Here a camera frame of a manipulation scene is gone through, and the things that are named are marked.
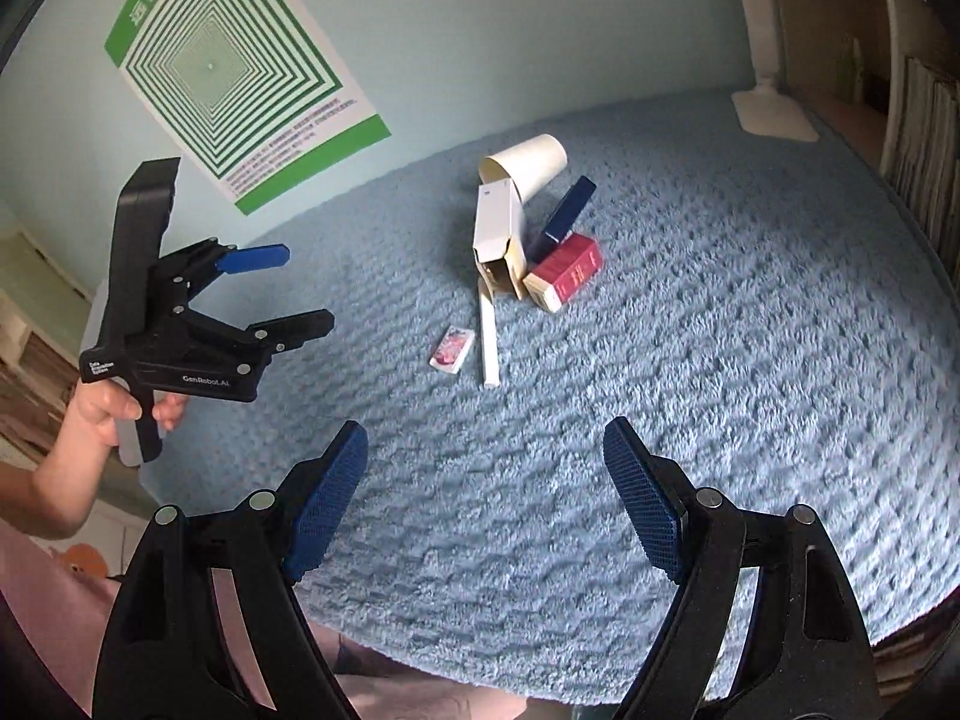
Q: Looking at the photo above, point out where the person's leg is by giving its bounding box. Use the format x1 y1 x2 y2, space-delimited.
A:
315 626 481 720

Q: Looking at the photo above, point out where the person's left hand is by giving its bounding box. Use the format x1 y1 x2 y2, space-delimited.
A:
67 379 188 452

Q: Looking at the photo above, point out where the wooden bookshelf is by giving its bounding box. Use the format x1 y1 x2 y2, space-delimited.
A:
765 0 960 278

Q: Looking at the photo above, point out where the navy blue box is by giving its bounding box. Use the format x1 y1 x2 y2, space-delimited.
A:
525 175 598 263

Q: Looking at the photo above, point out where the blue fuzzy blanket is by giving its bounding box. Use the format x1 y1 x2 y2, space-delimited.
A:
142 86 957 706

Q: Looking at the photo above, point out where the small pink packet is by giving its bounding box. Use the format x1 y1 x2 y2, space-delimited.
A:
429 327 475 372

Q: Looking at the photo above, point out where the row of upright books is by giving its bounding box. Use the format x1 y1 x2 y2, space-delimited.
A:
881 52 960 256

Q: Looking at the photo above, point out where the thin white strip box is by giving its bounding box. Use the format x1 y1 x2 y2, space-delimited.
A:
478 277 502 391

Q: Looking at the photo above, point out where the cream paper cup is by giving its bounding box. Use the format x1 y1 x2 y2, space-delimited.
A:
480 133 567 205

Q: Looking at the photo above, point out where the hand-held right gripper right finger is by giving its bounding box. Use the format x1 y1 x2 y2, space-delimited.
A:
602 416 878 720

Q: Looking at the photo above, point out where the red cardboard box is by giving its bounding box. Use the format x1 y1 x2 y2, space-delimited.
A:
523 233 605 313

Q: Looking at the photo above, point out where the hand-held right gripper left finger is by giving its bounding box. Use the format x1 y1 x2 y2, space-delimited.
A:
94 420 370 720

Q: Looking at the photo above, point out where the small orange toy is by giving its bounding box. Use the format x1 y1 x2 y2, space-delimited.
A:
64 544 107 580

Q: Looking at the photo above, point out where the beige wooden furniture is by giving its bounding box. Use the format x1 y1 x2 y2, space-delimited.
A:
0 225 113 481

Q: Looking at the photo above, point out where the green striped wall poster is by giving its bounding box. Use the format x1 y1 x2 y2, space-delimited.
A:
103 0 392 217

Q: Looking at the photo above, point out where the person's left forearm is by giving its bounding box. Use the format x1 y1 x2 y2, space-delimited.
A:
0 420 113 541

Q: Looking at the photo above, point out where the long cream carton box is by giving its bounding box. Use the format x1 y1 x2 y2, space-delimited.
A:
472 178 530 302

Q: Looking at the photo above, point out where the small green bottle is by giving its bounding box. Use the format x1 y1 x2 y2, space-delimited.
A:
838 37 863 102

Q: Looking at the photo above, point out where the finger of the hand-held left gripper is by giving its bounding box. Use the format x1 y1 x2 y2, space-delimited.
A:
187 309 336 374
191 242 291 293

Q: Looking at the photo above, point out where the pink garment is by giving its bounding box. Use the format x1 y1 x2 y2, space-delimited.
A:
0 517 301 720

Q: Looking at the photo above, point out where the white desk lamp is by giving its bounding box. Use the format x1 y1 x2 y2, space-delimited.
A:
724 0 820 143

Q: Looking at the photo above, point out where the stack of books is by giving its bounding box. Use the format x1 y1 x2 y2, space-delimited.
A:
874 619 950 702

